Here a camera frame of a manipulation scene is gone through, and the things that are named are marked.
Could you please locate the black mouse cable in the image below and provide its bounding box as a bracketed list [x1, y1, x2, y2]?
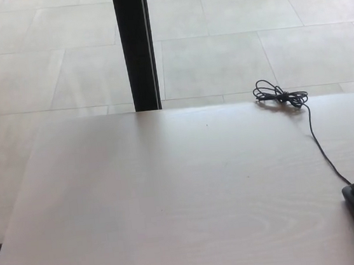
[251, 71, 352, 195]

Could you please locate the black vertical window frame post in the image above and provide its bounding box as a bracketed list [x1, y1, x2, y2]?
[111, 0, 163, 114]

